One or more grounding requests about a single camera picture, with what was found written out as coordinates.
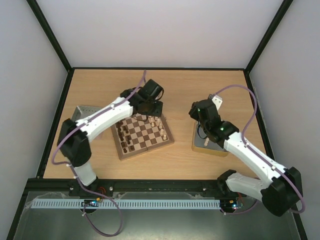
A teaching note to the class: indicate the wooden chess board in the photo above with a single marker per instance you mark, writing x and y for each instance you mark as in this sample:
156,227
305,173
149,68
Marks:
142,144

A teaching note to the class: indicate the dark chess pieces group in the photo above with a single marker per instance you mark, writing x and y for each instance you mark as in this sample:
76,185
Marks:
124,137

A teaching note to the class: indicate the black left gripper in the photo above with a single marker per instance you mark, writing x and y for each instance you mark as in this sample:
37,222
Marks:
157,112

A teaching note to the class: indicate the gold metal tin tray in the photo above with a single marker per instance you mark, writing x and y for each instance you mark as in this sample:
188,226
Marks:
197,144

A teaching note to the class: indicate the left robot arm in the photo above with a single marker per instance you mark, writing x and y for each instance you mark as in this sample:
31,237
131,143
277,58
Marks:
75,136

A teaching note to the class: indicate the light blue slotted cable duct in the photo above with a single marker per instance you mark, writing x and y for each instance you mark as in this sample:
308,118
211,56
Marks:
128,204

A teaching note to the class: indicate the white pieces on board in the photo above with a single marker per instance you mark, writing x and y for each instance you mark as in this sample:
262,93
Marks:
156,130

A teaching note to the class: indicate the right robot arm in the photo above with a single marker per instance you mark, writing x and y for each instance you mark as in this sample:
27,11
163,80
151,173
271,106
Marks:
279,188

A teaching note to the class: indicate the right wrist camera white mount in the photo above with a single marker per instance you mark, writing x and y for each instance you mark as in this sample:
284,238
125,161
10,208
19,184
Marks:
217,100

